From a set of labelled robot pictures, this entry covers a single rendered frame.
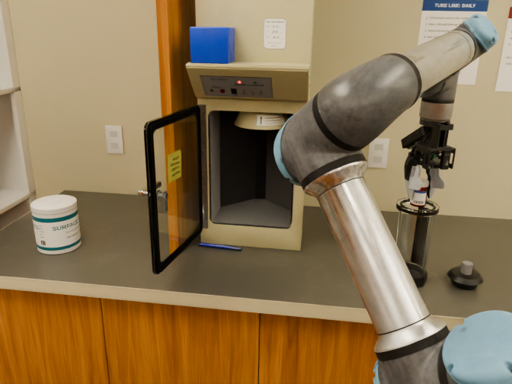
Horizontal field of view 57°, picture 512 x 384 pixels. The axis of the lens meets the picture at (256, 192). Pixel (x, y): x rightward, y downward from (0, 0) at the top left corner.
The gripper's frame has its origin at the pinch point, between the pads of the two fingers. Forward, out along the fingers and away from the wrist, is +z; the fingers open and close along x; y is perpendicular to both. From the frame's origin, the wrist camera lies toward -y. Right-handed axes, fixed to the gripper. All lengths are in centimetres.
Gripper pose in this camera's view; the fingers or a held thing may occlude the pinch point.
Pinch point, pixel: (419, 193)
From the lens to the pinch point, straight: 131.7
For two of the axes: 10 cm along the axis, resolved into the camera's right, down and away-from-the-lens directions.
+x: 9.7, -0.6, 2.2
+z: -0.2, 9.4, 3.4
